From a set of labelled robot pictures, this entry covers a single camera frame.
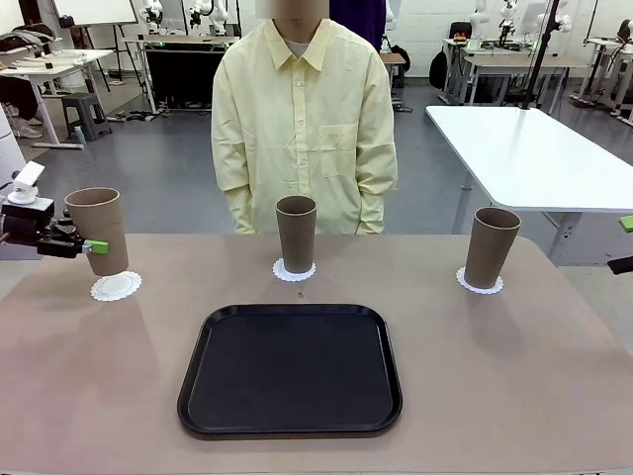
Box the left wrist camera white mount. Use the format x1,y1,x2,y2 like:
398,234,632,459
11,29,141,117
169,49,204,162
7,160,46,205

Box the right forearm yellow sleeve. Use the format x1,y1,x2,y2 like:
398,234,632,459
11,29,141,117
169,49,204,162
217,182,258,235

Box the tall brown paper cup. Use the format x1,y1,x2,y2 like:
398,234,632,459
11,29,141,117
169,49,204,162
275,195,317,274
464,207,522,289
64,187,131,277

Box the small brown top desk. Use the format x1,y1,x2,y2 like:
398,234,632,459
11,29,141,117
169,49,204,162
380,52,407,100

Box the grey jacket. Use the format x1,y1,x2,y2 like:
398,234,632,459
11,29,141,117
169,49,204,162
0,24,56,51

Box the black plastic tray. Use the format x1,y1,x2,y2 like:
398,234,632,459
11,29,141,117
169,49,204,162
176,303,404,440

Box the large white table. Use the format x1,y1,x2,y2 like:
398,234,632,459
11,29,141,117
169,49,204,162
425,104,633,266

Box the black tripod pole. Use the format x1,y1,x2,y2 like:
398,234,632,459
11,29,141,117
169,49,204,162
518,0,569,111

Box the seated person dark trousers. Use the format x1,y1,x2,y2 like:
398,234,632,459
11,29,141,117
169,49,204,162
0,76,45,141

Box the black backpack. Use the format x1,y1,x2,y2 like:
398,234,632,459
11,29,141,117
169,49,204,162
428,47,449,91

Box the grey plastic stool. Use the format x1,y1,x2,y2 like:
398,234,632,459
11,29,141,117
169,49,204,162
59,92,113,142

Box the whiteboard on easel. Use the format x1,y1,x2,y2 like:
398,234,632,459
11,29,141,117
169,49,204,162
51,0,139,29

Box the white lace paper coaster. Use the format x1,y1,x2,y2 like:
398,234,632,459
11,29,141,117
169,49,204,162
455,265,505,296
272,256,317,284
90,269,143,303

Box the person in purple clothes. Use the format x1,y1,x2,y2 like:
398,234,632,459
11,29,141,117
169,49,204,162
343,0,388,53

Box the white worktable with parts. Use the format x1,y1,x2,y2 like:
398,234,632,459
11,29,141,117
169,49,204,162
0,47,116,149

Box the left forearm yellow sleeve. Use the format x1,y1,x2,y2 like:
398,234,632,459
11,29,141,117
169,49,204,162
355,185,398,235

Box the person in yellow shirt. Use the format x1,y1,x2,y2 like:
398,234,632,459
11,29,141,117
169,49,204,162
211,0,400,237

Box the white air purifier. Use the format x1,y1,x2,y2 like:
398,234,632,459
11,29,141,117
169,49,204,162
0,104,30,172

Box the desk with black panel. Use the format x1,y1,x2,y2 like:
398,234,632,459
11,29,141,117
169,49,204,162
122,35,233,114

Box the white frame lab desk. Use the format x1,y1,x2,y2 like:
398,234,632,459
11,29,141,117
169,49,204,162
576,37,633,118

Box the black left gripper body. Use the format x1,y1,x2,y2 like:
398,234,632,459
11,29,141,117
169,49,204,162
0,205,55,244

